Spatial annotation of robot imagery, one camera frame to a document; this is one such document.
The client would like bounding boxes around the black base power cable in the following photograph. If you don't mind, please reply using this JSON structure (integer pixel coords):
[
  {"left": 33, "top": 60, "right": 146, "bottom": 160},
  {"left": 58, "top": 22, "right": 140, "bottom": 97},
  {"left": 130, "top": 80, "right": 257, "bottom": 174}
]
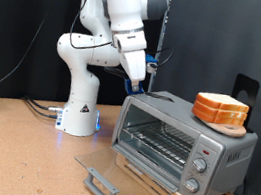
[{"left": 22, "top": 98, "right": 62, "bottom": 120}]

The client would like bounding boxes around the black emergency stop cable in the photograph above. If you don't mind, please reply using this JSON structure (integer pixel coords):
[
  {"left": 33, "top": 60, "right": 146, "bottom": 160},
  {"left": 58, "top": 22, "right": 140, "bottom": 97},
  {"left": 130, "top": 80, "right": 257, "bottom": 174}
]
[{"left": 0, "top": 0, "right": 63, "bottom": 135}]

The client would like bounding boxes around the grey metal pole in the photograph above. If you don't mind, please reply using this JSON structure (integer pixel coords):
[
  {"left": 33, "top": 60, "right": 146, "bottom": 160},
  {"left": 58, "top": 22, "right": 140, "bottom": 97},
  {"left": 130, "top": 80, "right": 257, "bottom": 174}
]
[{"left": 147, "top": 0, "right": 173, "bottom": 95}]

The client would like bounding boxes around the black cable with silver connector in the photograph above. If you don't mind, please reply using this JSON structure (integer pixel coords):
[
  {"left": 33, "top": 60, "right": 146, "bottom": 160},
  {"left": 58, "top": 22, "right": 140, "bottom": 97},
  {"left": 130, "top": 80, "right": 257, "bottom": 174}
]
[{"left": 21, "top": 95, "right": 67, "bottom": 114}]

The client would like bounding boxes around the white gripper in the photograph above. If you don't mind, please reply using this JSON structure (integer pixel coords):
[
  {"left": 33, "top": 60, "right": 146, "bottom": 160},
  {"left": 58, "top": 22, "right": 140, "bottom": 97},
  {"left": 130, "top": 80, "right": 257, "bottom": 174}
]
[{"left": 103, "top": 25, "right": 155, "bottom": 95}]

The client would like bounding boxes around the round wooden plate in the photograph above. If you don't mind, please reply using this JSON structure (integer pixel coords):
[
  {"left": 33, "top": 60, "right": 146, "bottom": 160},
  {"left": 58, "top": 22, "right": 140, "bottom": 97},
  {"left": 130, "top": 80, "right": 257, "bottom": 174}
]
[{"left": 195, "top": 117, "right": 248, "bottom": 140}]

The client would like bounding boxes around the black backdrop curtain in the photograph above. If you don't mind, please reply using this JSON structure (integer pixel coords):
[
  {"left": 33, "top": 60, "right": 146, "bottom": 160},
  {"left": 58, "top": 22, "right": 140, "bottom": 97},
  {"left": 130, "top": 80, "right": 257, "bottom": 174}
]
[{"left": 0, "top": 0, "right": 171, "bottom": 125}]

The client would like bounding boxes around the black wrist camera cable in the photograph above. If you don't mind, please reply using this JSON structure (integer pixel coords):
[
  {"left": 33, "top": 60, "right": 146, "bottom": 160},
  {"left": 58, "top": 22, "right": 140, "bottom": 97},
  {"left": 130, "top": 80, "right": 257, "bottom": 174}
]
[{"left": 65, "top": 0, "right": 184, "bottom": 72}]

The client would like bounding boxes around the silver toaster oven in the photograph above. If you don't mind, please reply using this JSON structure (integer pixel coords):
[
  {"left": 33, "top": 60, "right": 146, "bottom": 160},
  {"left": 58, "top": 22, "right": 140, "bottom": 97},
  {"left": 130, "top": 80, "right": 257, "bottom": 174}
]
[{"left": 101, "top": 83, "right": 261, "bottom": 195}]

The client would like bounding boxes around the glass oven door with handle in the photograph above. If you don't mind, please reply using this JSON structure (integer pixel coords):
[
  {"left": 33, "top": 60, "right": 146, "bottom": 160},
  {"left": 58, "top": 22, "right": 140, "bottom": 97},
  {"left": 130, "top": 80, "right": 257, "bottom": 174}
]
[{"left": 68, "top": 136, "right": 186, "bottom": 195}]

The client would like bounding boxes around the silver oven knob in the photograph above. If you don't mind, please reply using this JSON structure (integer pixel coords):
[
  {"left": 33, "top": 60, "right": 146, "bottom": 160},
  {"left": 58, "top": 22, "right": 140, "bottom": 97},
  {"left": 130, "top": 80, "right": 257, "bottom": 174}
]
[
  {"left": 182, "top": 176, "right": 201, "bottom": 195},
  {"left": 191, "top": 155, "right": 209, "bottom": 175}
]

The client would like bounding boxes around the dark grey backdrop curtain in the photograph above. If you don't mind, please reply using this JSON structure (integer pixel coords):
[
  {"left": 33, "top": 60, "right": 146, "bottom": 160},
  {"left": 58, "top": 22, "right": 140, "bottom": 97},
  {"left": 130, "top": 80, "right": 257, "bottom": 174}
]
[{"left": 135, "top": 0, "right": 261, "bottom": 195}]

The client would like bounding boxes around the wire oven rack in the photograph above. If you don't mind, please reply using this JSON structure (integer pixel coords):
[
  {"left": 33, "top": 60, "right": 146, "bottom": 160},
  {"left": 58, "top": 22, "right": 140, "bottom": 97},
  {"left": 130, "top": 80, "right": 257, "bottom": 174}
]
[{"left": 116, "top": 114, "right": 198, "bottom": 170}]

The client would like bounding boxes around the black metal bookend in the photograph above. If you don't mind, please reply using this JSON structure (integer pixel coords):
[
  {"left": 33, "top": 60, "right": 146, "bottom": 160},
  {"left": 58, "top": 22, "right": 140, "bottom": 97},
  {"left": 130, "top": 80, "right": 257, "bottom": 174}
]
[{"left": 225, "top": 72, "right": 261, "bottom": 135}]

